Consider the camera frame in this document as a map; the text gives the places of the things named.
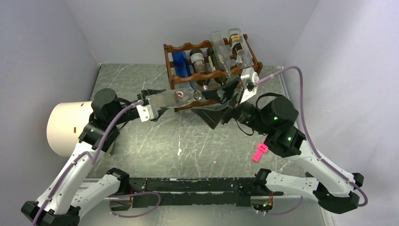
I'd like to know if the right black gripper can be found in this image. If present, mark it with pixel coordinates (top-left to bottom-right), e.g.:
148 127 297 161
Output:
192 77 272 136

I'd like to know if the dark green wine bottle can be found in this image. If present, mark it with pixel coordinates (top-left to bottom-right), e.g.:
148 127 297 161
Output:
207 47 227 86

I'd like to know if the labelled green wine bottle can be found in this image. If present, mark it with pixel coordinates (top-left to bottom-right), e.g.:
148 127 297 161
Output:
190 49 210 89

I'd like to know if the blue square glass bottle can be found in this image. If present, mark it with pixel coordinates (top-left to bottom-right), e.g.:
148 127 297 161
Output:
172 51 192 78

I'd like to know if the clear square liquor bottle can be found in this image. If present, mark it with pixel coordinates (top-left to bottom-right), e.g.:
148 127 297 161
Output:
227 28 253 68

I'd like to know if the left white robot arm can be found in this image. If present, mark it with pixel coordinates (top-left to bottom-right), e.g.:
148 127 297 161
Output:
21 88 233 226

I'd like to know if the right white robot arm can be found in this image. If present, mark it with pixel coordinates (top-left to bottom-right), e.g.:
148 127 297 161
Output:
192 91 368 214

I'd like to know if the wooden wine rack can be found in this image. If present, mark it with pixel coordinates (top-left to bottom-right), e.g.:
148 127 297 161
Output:
163 34 263 113

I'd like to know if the pink plastic clip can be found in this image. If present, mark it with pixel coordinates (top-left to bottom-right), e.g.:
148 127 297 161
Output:
252 143 269 162

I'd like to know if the white orange cylinder drum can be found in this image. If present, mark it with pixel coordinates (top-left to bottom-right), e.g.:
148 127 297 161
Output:
46 101 93 158

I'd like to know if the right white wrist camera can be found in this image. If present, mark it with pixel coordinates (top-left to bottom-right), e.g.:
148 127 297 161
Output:
240 67 259 104

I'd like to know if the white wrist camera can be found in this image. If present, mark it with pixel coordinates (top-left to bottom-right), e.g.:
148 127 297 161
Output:
136 104 159 122
240 67 259 104

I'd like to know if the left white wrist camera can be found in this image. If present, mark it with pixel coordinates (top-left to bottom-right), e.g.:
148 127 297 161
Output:
136 104 159 122

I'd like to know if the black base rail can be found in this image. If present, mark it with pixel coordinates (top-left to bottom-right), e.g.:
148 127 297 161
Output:
111 178 269 211

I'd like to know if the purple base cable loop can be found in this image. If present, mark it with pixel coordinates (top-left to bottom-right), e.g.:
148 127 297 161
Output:
109 192 162 218

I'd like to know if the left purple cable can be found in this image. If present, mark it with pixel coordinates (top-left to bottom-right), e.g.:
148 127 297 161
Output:
31 99 144 226

